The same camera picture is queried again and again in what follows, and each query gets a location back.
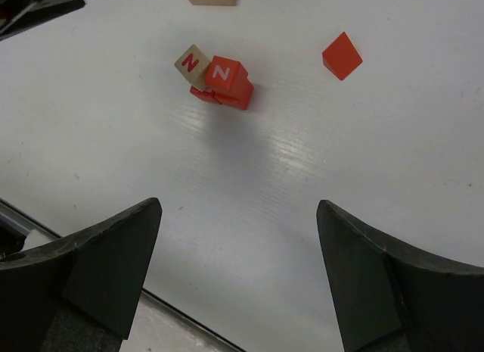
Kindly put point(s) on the red cube letter R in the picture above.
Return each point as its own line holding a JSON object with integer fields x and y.
{"x": 241, "y": 99}

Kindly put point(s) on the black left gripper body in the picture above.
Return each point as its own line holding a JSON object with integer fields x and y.
{"x": 18, "y": 16}

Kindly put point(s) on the red cube white letter N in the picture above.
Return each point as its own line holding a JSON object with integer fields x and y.
{"x": 225, "y": 75}

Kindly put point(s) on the red cube white pattern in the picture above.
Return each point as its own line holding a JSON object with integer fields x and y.
{"x": 204, "y": 95}

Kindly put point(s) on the natural wood cube red N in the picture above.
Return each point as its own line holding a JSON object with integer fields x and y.
{"x": 193, "y": 66}

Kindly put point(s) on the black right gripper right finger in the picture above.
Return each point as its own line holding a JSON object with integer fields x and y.
{"x": 391, "y": 296}

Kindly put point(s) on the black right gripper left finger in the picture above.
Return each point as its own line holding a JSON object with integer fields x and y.
{"x": 87, "y": 284}

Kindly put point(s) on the plain red wood block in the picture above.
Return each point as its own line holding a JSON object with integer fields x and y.
{"x": 341, "y": 57}

